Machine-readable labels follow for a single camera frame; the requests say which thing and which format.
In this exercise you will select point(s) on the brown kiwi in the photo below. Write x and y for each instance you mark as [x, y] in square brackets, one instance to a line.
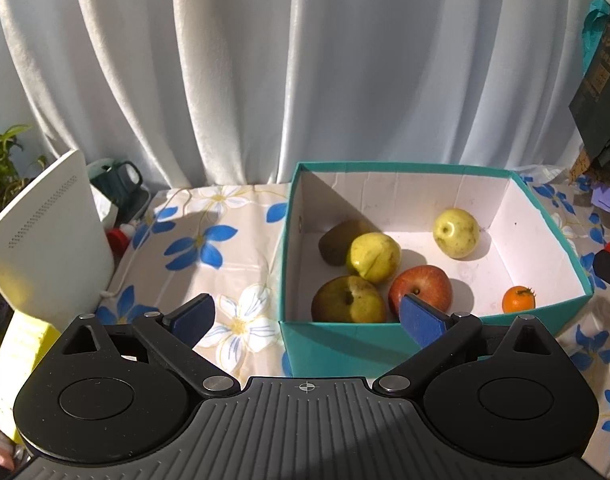
[337, 242]

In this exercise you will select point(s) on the teal cardboard box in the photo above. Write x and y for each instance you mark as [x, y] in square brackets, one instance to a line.
[335, 345]

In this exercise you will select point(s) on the red capped bottle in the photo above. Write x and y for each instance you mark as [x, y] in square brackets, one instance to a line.
[116, 240]

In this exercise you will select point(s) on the yellow sponge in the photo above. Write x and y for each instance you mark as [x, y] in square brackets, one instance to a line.
[20, 360]

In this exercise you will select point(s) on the small orange tangerine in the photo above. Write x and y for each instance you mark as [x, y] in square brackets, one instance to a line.
[518, 300]

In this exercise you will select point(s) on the yellow-green apple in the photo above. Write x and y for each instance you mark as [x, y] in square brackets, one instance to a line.
[347, 300]

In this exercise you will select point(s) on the blue floral tablecloth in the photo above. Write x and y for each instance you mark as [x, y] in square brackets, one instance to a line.
[210, 260]

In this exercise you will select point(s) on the round yellow apple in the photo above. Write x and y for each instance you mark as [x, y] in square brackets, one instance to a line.
[456, 232]

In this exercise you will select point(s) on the white curtain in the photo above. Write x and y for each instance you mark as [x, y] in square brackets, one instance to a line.
[285, 60]

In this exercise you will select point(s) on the dark green mug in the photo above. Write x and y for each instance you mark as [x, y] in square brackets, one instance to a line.
[122, 187]

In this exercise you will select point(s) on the white ventilated device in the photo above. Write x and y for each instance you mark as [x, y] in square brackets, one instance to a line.
[50, 240]

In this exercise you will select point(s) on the red apple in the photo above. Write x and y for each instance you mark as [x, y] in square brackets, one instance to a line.
[425, 282]

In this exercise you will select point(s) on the green potted plant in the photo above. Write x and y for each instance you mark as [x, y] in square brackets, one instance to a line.
[2, 170]

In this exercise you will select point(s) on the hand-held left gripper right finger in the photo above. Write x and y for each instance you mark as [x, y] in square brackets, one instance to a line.
[422, 322]

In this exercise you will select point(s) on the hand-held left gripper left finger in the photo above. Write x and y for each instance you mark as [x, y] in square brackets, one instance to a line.
[192, 317]

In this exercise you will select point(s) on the dark green printed bag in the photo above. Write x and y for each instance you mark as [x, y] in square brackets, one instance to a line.
[602, 100]

